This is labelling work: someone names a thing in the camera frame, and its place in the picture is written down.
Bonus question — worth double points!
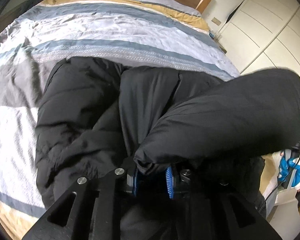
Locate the striped blue yellow duvet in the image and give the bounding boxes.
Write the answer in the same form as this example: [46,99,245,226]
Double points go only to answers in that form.
[0,0,239,239]

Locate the wooden bedside table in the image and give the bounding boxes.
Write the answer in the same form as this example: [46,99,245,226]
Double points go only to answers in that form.
[210,31,228,54]

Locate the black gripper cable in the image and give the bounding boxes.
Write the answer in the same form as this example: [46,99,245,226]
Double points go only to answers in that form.
[257,129,300,212]

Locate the beige wall switch plate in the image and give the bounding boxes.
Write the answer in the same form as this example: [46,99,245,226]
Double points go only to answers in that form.
[211,17,222,26]

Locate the white wardrobe doors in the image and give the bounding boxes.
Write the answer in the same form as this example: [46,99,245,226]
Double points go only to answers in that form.
[218,0,300,76]

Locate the blue-gloved right hand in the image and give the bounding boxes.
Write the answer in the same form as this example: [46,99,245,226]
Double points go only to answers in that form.
[277,149,300,189]

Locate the dark cloth on shelf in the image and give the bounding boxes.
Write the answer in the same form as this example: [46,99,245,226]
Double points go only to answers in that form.
[17,0,43,17]

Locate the black puffer down jacket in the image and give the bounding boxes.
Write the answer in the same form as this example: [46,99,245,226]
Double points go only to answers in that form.
[25,57,300,239]

